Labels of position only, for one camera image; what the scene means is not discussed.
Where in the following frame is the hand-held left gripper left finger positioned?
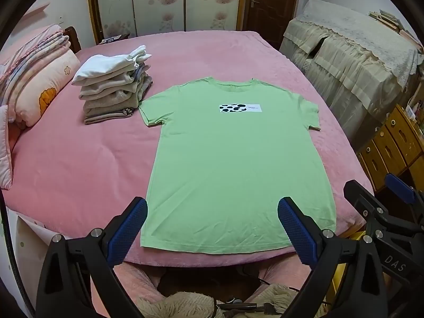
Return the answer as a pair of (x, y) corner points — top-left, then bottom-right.
(36, 196), (148, 318)

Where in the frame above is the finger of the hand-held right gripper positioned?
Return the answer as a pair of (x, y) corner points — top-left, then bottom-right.
(343, 179), (424, 239)
(384, 173), (424, 222)

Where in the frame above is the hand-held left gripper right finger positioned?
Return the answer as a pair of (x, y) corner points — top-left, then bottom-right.
(277, 196), (388, 318)

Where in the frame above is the green t-shirt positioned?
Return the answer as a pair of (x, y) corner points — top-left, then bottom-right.
(137, 77), (338, 255)

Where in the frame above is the stack of folded clothes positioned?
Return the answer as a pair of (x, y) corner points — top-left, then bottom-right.
(72, 45), (153, 125)

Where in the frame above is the yellow wooden drawer cabinet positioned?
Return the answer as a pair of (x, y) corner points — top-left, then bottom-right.
(357, 103), (424, 200)

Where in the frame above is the beige fluffy slipper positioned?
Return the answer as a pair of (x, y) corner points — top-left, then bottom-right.
(137, 291), (217, 318)
(251, 283), (303, 315)

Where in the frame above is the pink bed blanket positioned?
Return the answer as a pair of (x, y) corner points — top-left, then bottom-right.
(7, 31), (376, 269)

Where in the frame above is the pink quilted cushion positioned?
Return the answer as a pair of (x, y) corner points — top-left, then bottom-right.
(0, 104), (21, 191)

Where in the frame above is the white lace cloth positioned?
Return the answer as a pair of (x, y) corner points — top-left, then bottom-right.
(291, 0), (422, 77)

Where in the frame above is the pink quilt with flower print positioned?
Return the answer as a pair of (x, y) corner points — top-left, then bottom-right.
(15, 50), (81, 128)

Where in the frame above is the stack of books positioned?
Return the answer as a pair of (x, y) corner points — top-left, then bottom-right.
(369, 8), (424, 46)

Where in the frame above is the dark wooden headboard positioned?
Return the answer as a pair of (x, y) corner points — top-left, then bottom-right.
(63, 26), (82, 54)

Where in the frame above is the striped folded blanket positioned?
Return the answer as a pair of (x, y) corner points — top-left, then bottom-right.
(0, 30), (72, 88)

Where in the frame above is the brown wooden door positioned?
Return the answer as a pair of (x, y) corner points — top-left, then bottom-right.
(237, 0), (302, 48)

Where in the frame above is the floral sliding-door wardrobe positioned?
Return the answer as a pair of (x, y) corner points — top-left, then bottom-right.
(86, 0), (247, 44)

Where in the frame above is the light wooden wall shelf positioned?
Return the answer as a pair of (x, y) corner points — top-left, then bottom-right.
(20, 3), (51, 20)

